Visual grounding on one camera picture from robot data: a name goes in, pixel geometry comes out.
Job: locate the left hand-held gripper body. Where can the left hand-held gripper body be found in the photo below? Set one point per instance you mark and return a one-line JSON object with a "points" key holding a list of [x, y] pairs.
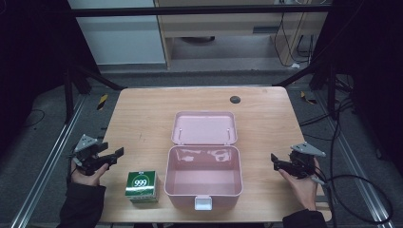
{"points": [[86, 151]]}

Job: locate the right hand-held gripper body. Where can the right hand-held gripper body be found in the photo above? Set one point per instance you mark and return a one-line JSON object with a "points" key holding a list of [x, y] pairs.
{"points": [[303, 160]]}

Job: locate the green and white box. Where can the green and white box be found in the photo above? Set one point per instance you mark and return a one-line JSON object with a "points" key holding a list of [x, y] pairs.
{"points": [[141, 186]]}

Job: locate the pink plastic storage box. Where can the pink plastic storage box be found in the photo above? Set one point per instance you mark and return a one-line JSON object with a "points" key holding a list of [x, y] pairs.
{"points": [[203, 159]]}

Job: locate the person's left hand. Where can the person's left hand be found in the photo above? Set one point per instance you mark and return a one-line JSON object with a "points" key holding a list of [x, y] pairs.
{"points": [[89, 177]]}

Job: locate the person's right hand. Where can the person's right hand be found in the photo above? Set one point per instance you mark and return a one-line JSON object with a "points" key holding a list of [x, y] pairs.
{"points": [[301, 189]]}

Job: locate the yellow black striped tape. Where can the yellow black striped tape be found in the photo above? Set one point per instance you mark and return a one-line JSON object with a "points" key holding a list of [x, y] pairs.
{"points": [[308, 98], [102, 102]]}

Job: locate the white cabinet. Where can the white cabinet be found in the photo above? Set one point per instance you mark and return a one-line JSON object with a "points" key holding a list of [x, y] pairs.
{"points": [[120, 34]]}

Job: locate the aluminium rail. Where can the aluminium rail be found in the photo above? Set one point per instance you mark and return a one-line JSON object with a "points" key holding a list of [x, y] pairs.
{"points": [[355, 158], [47, 161]]}

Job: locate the black metal frame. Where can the black metal frame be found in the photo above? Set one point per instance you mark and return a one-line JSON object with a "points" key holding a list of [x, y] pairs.
{"points": [[196, 11]]}

